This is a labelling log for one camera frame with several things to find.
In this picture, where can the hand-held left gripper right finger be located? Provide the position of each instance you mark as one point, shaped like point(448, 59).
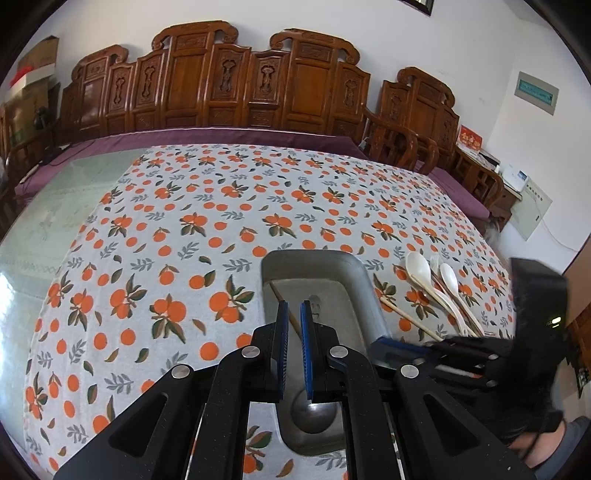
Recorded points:
point(307, 350)

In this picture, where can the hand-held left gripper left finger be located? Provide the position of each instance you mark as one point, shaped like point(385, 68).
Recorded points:
point(281, 350)

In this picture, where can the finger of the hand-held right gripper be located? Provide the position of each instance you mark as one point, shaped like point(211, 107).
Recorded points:
point(480, 379)
point(385, 345)

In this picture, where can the pale wooden chopstick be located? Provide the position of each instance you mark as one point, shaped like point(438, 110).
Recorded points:
point(273, 289)
point(406, 316)

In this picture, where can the grey metal tray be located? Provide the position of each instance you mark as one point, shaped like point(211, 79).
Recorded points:
point(318, 281)

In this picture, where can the white plastic spoon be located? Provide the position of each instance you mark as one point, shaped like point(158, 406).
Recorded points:
point(449, 279)
point(419, 270)

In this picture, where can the person's right forearm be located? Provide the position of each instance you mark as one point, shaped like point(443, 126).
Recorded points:
point(575, 445)

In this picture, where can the person's right hand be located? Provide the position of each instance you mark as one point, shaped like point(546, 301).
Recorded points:
point(542, 445)

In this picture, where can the wooden cabinet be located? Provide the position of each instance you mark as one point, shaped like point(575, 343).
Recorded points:
point(581, 360)

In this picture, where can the metal spoon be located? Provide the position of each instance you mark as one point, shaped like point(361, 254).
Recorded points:
point(314, 415)

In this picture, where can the grey fuzzy object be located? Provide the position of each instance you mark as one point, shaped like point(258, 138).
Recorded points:
point(497, 237)

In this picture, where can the white plastic fork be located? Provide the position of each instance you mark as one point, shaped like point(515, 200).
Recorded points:
point(435, 264)

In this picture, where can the white and blue box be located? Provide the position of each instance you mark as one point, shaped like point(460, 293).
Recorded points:
point(516, 176)

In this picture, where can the wooden side table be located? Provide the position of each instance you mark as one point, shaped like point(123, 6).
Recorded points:
point(480, 180)

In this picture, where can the purple armchair cushion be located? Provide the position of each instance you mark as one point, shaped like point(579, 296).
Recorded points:
point(457, 189)

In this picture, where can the flat white box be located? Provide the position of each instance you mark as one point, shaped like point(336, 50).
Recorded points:
point(489, 158)

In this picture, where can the orange print tablecloth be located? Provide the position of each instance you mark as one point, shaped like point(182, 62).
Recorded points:
point(184, 207)

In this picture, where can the purple bench cushion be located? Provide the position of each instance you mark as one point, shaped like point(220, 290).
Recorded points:
point(184, 136)

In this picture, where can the carved wooden bench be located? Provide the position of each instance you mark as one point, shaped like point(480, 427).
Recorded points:
point(189, 78)

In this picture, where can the large brown cardboard box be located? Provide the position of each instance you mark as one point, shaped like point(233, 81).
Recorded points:
point(27, 108)

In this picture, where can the white box with red print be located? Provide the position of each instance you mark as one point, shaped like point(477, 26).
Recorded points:
point(30, 76)

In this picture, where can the white wall cabinet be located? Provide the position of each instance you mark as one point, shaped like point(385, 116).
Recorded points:
point(531, 210)

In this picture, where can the grey green wall panel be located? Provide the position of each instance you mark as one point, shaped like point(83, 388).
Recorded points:
point(538, 92)

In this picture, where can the dark picture frame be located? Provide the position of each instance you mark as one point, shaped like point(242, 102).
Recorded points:
point(422, 4)

